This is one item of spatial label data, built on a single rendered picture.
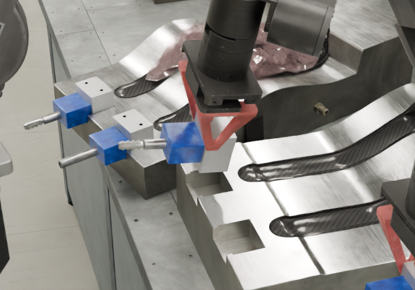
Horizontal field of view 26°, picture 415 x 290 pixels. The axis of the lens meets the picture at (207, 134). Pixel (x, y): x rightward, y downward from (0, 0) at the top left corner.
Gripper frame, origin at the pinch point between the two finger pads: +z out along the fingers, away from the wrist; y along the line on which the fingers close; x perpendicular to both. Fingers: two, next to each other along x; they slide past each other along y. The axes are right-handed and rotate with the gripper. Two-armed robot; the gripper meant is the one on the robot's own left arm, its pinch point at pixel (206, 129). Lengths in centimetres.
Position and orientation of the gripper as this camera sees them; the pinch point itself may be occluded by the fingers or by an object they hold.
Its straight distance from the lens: 104.4
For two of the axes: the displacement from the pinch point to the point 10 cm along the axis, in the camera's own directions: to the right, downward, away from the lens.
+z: -1.9, 7.6, 6.2
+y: -2.8, -6.5, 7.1
